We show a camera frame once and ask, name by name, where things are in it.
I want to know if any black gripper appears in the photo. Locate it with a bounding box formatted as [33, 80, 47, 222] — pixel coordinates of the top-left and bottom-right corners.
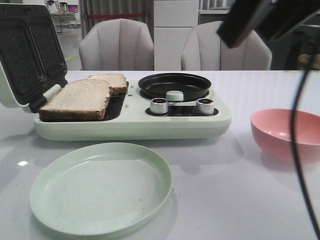
[216, 0, 320, 48]

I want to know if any pink plastic bowl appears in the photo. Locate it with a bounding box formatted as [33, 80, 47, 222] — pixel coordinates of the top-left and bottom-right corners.
[250, 108, 320, 164]

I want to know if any white bread slice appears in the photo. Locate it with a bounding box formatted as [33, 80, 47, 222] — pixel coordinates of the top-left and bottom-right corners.
[38, 79, 111, 120]
[89, 73, 128, 96]

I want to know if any mint green sandwich maker lid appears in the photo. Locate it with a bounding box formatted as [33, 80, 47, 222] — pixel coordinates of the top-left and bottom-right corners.
[0, 3, 67, 113]

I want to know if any mint green breakfast maker base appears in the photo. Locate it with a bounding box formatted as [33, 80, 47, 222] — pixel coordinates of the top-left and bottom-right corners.
[34, 79, 232, 141]

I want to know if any grey counter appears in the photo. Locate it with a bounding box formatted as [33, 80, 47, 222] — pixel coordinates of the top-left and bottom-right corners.
[198, 9, 320, 71]

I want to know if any right grey upholstered chair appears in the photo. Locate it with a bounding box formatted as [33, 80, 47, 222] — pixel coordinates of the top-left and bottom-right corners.
[181, 21, 272, 71]

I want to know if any grey upholstered chair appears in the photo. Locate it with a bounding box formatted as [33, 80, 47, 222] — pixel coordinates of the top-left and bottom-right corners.
[181, 21, 272, 71]
[79, 18, 154, 71]

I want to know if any white cabinet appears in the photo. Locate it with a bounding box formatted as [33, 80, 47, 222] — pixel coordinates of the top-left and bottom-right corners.
[153, 0, 199, 71]

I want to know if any black round frying pan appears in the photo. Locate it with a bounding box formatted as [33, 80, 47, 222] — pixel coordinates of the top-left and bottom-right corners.
[138, 72, 212, 102]

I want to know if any right silver control knob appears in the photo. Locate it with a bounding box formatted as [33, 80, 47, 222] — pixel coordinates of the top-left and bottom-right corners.
[195, 98, 215, 115]

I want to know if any silver control knob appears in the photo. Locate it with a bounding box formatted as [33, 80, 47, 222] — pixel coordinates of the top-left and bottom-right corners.
[195, 98, 215, 115]
[149, 97, 169, 115]

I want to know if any left silver control knob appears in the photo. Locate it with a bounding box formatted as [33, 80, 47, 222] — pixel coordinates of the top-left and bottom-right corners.
[149, 97, 169, 115]

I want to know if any left grey upholstered chair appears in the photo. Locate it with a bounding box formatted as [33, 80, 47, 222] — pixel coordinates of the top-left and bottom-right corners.
[79, 18, 154, 71]

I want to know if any mint green round plate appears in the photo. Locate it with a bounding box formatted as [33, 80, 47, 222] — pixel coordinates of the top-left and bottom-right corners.
[30, 142, 173, 238]

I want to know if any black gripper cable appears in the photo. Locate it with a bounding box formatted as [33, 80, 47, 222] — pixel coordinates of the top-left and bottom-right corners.
[289, 47, 320, 238]

